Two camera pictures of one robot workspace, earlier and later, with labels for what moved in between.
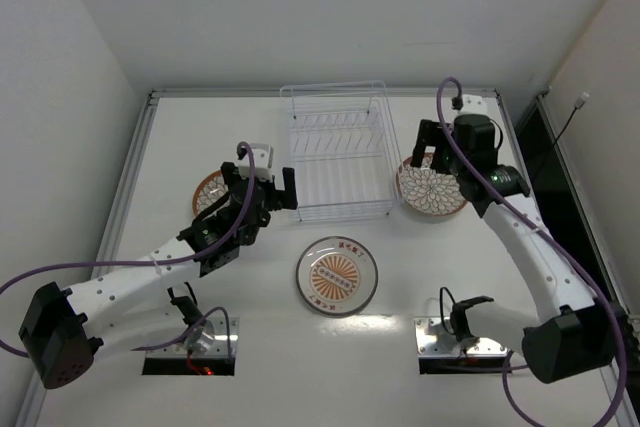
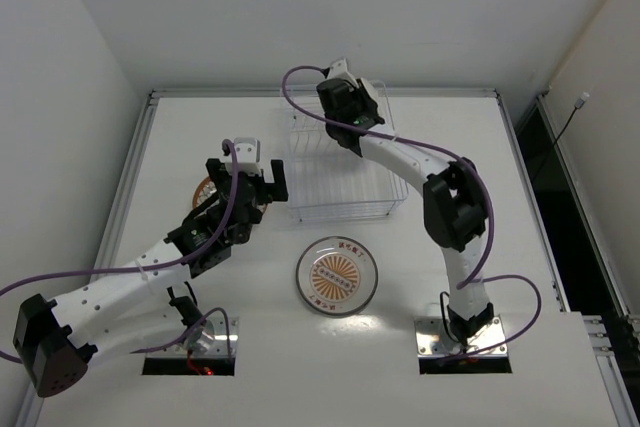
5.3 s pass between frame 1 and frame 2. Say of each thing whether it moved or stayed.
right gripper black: moved
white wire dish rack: stayed
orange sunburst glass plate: stayed
